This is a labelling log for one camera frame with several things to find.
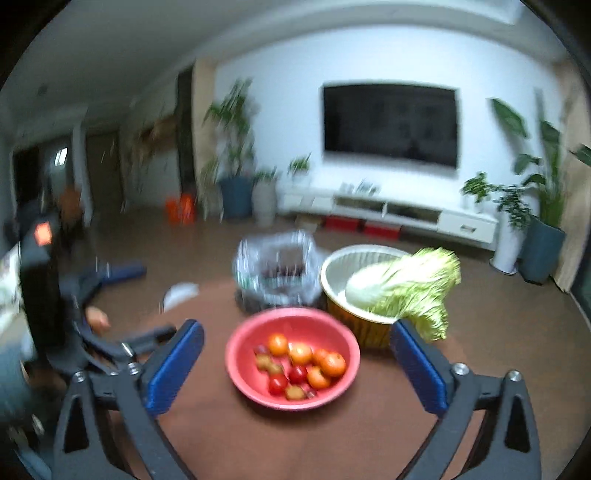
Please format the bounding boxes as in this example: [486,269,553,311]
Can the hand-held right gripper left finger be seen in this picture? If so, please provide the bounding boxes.
[53,319,205,480]

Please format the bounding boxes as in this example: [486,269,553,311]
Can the person's left hand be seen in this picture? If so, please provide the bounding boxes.
[84,306,112,331]

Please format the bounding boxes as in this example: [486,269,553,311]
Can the napa cabbage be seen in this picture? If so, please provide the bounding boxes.
[345,247,462,342]

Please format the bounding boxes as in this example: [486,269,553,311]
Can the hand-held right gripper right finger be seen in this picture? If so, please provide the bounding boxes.
[390,319,541,480]

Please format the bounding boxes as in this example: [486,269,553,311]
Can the red storage box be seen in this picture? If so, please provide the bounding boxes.
[364,220,402,240]

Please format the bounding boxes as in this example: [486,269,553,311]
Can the person's grey trousers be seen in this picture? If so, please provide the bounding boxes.
[0,348,51,480]

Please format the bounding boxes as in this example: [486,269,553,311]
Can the orange persimmon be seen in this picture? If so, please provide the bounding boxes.
[289,343,314,366]

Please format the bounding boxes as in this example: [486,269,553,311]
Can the small plant on cabinet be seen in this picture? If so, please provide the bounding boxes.
[287,154,313,186]

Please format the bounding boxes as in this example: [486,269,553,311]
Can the white crumpled paper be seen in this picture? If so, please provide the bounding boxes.
[159,282,200,312]

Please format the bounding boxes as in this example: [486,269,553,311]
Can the golden foil basin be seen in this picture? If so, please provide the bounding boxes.
[320,244,416,349]

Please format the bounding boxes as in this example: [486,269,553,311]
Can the small plant in white pot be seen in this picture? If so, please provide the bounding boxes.
[462,172,533,274]

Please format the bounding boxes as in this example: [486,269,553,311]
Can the large orange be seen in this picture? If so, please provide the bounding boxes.
[321,352,347,378]

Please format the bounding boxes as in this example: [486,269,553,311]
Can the white television cabinet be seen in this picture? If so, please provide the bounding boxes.
[278,186,500,251]

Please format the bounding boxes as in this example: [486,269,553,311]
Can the broad-leaf plant in blue pot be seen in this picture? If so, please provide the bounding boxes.
[490,96,591,284]

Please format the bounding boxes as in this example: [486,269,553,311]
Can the tall plant in blue pot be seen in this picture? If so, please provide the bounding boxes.
[205,78,258,219]

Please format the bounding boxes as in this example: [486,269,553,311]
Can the white shelf cabinet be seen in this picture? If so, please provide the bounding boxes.
[121,85,181,210]

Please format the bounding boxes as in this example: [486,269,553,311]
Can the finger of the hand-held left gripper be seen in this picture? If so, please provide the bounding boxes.
[62,262,147,305]
[69,318,178,372]

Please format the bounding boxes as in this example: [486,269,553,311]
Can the clear plastic bag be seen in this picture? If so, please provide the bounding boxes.
[233,231,324,315]

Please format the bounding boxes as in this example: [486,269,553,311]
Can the plant on white stand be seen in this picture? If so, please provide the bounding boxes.
[198,157,221,219]

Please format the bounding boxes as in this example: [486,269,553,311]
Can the wall television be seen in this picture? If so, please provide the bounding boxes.
[322,83,461,169]

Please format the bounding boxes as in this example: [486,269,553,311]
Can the orange cardboard box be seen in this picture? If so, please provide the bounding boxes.
[166,193,195,225]

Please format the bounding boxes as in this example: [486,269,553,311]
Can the red plastic basin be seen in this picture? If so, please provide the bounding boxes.
[225,307,362,411]

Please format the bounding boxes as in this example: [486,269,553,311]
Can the plant in grey pot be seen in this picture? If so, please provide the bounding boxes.
[252,168,279,228]

